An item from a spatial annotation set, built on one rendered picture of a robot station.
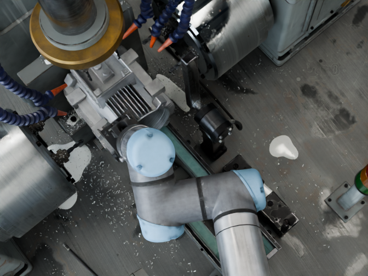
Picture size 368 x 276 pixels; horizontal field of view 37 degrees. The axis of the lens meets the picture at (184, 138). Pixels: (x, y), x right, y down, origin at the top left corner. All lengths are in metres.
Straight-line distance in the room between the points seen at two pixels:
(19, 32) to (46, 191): 0.37
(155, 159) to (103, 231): 0.63
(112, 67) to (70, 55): 0.24
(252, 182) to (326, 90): 0.72
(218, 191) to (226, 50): 0.46
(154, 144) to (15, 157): 0.41
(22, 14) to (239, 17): 0.49
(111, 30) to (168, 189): 0.33
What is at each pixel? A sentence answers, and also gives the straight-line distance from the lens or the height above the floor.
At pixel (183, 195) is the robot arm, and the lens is 0.92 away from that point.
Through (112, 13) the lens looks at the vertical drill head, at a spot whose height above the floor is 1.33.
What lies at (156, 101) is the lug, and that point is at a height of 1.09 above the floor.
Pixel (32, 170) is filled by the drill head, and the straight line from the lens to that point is 1.20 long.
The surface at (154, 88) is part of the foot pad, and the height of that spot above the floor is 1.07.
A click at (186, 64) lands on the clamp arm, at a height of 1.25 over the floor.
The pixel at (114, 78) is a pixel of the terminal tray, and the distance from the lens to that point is 1.26.
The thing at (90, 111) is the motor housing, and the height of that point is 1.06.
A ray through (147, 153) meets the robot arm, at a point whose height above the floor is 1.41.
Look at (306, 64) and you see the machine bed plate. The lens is 1.62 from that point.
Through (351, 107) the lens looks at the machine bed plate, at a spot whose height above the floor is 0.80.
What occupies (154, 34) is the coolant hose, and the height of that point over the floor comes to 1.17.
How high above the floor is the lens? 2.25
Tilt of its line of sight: 72 degrees down
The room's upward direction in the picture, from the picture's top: 10 degrees counter-clockwise
